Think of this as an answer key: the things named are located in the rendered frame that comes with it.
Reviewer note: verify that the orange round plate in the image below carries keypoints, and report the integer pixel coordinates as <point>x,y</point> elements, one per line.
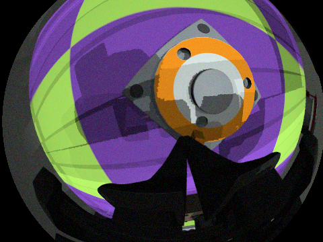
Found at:
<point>173,79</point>

